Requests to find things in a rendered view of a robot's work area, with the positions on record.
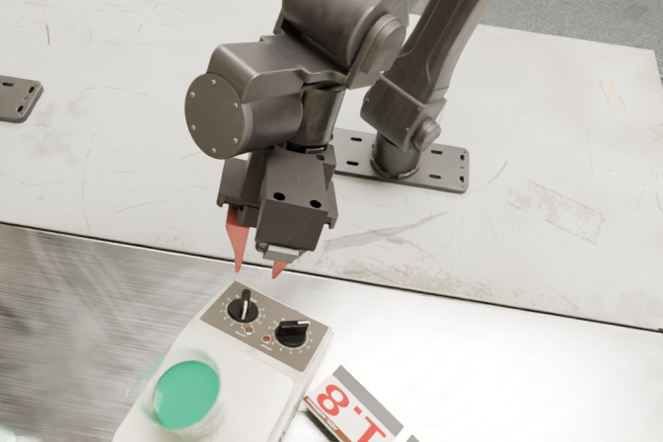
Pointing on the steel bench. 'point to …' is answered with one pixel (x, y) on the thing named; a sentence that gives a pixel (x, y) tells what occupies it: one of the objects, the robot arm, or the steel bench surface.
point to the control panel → (269, 315)
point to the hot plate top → (279, 398)
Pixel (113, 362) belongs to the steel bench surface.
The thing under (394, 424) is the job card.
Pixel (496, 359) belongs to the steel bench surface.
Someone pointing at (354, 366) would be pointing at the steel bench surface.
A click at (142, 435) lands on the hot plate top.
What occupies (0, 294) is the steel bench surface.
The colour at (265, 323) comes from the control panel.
